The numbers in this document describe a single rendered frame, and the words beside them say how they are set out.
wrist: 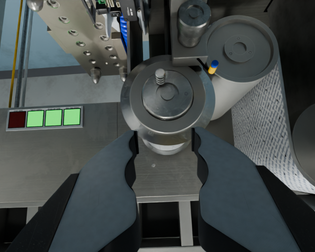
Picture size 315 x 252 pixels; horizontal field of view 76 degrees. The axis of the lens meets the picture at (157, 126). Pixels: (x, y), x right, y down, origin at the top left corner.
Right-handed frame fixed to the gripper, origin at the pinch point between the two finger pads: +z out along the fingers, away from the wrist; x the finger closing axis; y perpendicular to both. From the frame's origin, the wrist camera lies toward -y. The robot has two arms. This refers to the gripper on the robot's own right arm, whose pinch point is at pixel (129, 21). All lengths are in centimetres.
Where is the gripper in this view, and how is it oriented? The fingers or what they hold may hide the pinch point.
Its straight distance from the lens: 42.1
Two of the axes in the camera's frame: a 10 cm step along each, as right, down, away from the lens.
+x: 10.0, -0.5, -0.3
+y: 0.4, 9.8, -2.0
